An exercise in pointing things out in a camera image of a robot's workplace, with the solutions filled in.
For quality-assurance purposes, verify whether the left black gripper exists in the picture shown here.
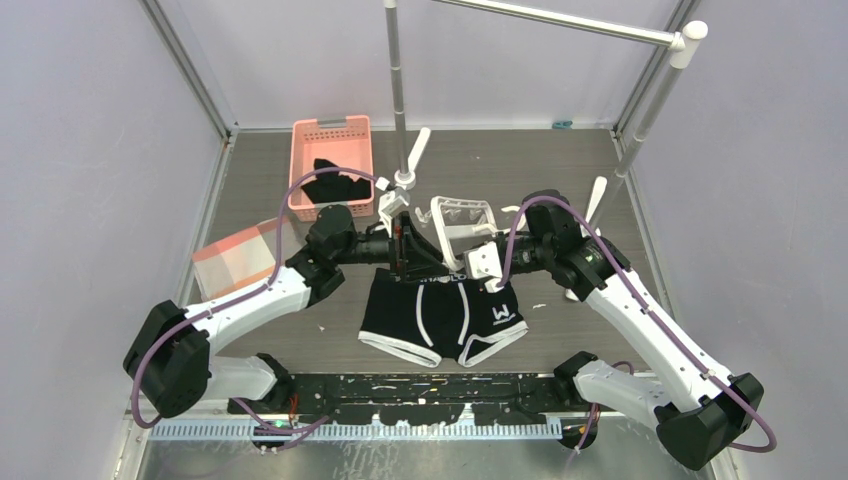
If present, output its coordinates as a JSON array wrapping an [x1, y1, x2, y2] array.
[[333, 211, 448, 281]]

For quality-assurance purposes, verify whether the black boxer briefs white trim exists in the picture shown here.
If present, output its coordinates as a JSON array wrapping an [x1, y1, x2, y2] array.
[[358, 269, 529, 368]]

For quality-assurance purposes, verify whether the white clip hanger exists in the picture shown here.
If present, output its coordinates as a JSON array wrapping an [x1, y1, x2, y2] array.
[[414, 196, 508, 271]]

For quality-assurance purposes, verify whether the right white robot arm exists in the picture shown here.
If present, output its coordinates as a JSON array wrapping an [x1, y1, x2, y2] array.
[[497, 190, 778, 470]]

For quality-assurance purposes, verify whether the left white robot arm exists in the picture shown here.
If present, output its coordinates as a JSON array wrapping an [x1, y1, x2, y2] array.
[[123, 205, 448, 428]]

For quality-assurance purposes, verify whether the black garment in basket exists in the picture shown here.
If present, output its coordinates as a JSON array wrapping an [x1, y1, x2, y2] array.
[[301, 171, 371, 204]]

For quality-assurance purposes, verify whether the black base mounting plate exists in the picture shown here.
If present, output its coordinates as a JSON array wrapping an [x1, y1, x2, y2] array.
[[250, 373, 589, 426]]

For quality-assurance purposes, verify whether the pink checked cloth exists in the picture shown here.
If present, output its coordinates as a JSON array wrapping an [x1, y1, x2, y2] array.
[[192, 216, 305, 302]]

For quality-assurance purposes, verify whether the silver clothes rack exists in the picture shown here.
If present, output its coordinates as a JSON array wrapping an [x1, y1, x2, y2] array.
[[382, 1, 708, 225]]

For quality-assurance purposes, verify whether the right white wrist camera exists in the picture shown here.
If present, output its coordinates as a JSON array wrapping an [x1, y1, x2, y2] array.
[[463, 241, 503, 293]]

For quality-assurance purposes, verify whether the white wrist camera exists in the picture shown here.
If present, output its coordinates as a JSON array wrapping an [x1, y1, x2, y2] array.
[[463, 241, 503, 293], [375, 177, 410, 234]]

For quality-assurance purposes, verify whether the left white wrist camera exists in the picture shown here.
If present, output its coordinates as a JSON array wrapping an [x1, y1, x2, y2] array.
[[375, 177, 410, 234]]

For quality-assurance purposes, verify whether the aluminium frame post right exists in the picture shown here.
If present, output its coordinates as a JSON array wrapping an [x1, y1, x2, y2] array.
[[613, 0, 701, 139]]

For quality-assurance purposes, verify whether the aluminium frame post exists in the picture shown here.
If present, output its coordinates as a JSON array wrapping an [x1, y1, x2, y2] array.
[[139, 0, 239, 138], [613, 0, 701, 139]]

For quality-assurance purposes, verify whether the aluminium frame post left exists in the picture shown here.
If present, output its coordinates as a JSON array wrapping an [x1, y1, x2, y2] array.
[[139, 0, 239, 138]]

